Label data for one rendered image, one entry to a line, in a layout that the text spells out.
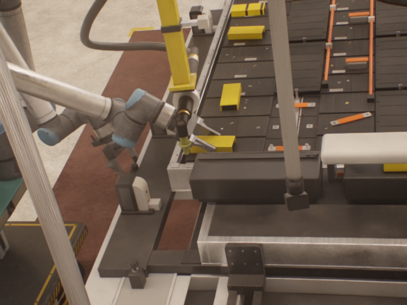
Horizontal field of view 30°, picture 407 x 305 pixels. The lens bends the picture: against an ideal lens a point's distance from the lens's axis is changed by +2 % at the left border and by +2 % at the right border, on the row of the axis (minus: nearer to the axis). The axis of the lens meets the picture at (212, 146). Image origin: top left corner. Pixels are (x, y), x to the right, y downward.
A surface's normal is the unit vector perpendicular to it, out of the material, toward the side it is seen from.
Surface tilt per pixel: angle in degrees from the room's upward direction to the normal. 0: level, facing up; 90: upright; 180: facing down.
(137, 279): 90
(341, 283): 90
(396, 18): 0
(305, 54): 0
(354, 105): 0
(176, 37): 90
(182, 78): 90
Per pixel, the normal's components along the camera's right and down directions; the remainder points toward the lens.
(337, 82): -0.14, -0.81
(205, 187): -0.17, 0.59
